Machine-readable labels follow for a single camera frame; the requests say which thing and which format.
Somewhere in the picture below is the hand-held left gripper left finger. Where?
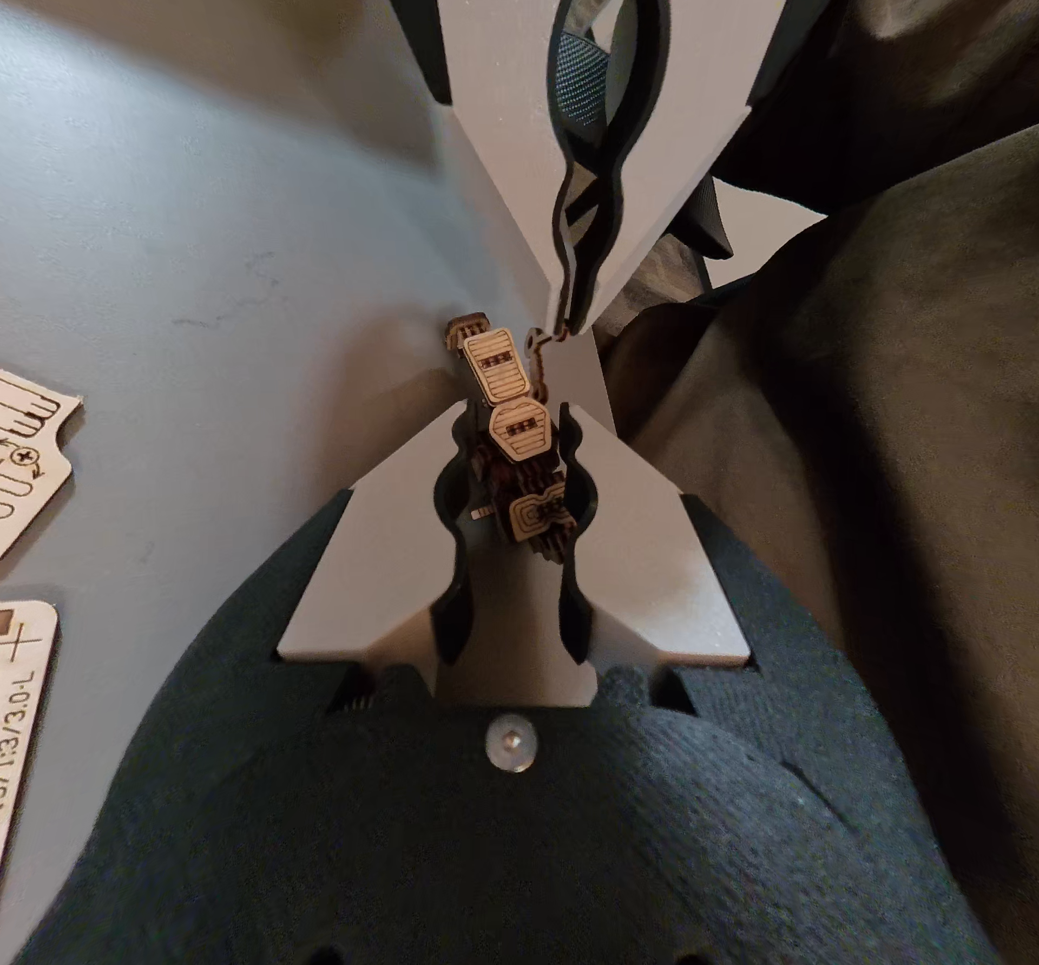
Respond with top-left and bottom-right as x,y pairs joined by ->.
276,401 -> 474,669

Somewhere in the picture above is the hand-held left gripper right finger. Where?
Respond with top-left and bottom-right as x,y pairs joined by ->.
556,403 -> 752,669

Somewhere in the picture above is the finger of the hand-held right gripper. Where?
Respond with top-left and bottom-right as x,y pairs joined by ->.
428,0 -> 602,333
565,0 -> 805,337

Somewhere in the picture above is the wooden puzzle model assembly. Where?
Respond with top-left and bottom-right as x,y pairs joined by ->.
442,314 -> 579,564

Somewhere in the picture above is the black office chair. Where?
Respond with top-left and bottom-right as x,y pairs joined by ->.
550,27 -> 735,292

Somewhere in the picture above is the person's dark olive clothing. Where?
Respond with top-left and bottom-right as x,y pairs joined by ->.
601,0 -> 1039,965

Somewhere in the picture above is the small torn-edge wooden card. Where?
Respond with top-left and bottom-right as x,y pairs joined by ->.
0,368 -> 84,562

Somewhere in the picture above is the rectangular engraved wooden card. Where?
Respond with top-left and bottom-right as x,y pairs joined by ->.
0,600 -> 60,861

